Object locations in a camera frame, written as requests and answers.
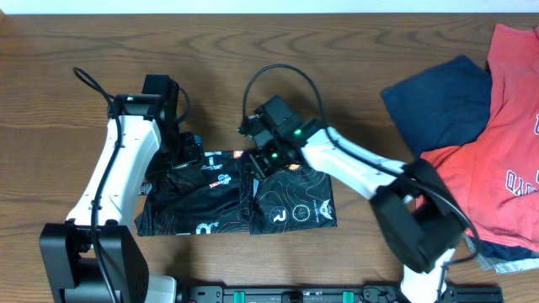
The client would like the black orange-patterned jersey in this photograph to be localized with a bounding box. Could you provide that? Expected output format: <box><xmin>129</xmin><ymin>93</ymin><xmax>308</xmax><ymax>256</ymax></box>
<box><xmin>135</xmin><ymin>151</ymin><xmax>338</xmax><ymax>237</ymax></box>

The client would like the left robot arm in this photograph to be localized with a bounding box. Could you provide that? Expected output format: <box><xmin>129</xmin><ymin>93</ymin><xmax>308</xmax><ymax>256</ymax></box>
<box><xmin>39</xmin><ymin>93</ymin><xmax>183</xmax><ymax>302</ymax></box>

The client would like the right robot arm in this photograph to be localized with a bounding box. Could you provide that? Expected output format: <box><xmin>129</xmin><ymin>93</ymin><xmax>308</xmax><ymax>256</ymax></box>
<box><xmin>238</xmin><ymin>117</ymin><xmax>470</xmax><ymax>302</ymax></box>

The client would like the red t-shirt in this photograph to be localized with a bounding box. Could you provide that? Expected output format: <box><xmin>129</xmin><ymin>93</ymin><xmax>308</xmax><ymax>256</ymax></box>
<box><xmin>421</xmin><ymin>24</ymin><xmax>538</xmax><ymax>251</ymax></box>

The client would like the grey white garment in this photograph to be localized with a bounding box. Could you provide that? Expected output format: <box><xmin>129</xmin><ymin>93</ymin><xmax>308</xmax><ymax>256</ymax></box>
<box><xmin>464</xmin><ymin>236</ymin><xmax>538</xmax><ymax>274</ymax></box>

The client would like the navy blue garment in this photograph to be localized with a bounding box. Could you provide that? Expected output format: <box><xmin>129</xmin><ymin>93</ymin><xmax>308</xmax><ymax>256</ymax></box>
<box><xmin>381</xmin><ymin>56</ymin><xmax>493</xmax><ymax>158</ymax></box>

